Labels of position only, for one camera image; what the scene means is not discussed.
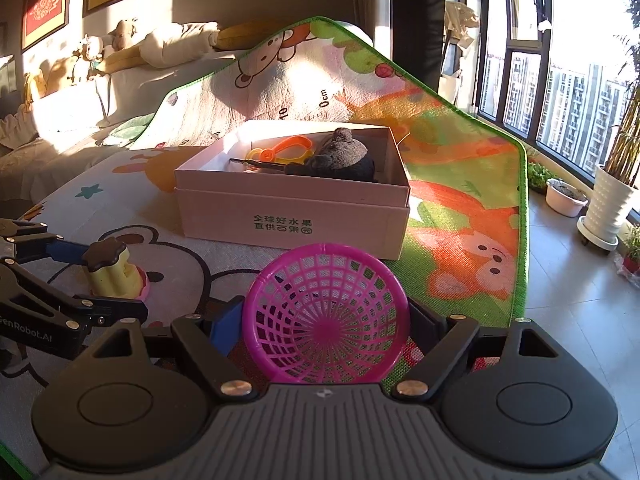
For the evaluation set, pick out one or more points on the pink plastic basket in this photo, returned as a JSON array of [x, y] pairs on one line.
[[330, 332]]

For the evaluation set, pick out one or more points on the black tweezers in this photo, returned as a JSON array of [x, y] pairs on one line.
[[260, 164]]

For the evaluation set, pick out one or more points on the yellow toy with brown cap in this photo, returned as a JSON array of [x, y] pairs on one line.
[[112, 275]]

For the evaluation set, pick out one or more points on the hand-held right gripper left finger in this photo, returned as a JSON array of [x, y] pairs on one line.
[[227, 327]]

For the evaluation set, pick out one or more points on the white cardboard box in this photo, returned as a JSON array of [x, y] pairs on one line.
[[280, 210]]

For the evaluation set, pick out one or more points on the beige sofa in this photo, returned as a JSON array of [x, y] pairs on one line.
[[65, 110]]

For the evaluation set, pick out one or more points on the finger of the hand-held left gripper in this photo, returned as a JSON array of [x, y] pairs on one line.
[[115, 310], [70, 251]]

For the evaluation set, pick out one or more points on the black plush toy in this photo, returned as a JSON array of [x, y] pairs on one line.
[[345, 157]]

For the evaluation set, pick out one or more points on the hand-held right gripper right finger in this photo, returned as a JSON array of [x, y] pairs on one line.
[[460, 340]]

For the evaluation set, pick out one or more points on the printed cartoon play mat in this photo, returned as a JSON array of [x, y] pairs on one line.
[[450, 220]]

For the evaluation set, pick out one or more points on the orange plastic clip toy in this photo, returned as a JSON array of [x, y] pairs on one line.
[[290, 145]]

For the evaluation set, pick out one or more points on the bamboo plant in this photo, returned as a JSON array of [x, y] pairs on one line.
[[625, 125]]

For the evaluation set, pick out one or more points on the white folded blanket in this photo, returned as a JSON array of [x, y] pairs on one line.
[[175, 42]]

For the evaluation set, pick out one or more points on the white ribbed plant pot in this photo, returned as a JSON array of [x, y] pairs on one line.
[[607, 205]]

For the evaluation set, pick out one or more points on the spotted plush giraffe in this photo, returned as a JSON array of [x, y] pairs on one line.
[[87, 57]]

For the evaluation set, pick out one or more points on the small green plants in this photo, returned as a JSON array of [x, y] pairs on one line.
[[540, 172]]

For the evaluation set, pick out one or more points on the hanging beige cloth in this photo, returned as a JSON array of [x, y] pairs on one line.
[[460, 25]]

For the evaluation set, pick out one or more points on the small white flower pot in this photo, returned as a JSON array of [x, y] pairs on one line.
[[566, 200]]

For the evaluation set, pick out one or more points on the black framed window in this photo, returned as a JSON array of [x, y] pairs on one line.
[[545, 60]]

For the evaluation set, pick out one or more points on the black curtain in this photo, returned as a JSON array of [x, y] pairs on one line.
[[420, 30]]

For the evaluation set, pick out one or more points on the yellow pillow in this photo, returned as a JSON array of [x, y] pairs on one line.
[[250, 35], [122, 60]]

